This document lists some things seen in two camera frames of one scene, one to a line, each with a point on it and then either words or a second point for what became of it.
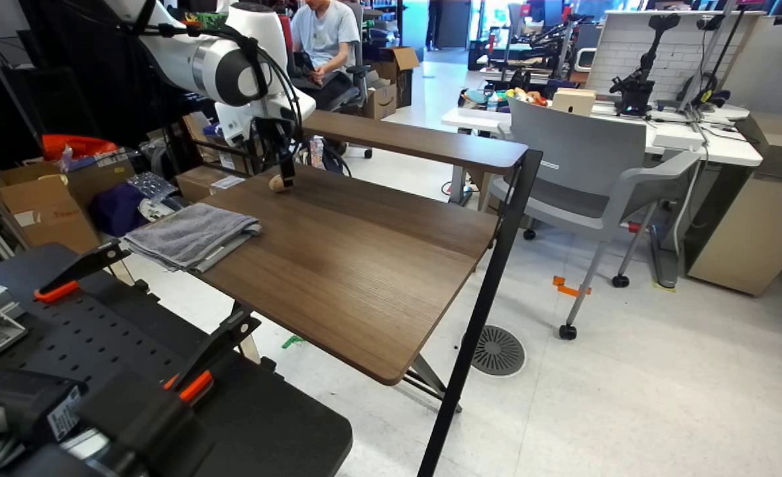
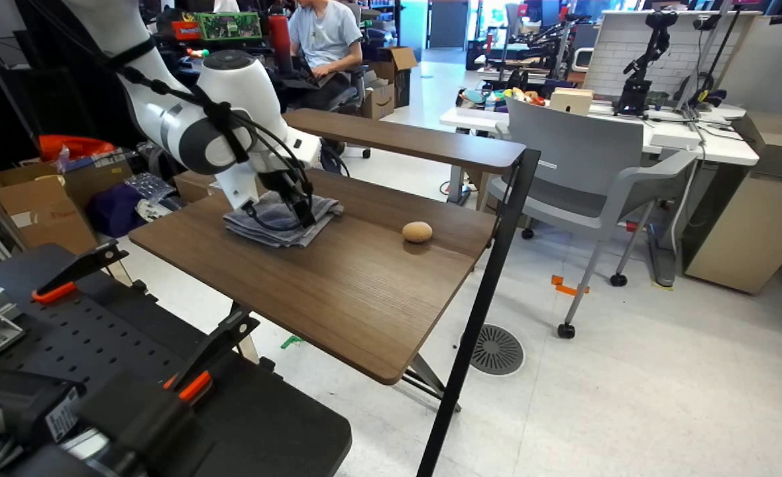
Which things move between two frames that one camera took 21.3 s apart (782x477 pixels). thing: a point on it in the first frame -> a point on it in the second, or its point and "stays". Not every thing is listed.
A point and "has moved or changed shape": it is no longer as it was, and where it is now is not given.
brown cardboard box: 48,201 stays
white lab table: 711,132 stays
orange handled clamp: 68,278 stays
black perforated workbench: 75,371 stays
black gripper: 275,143 -> 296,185
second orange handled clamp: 186,388 stays
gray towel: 198,237 -> 272,217
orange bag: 88,147 stays
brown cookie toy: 276,183 has moved or changed shape
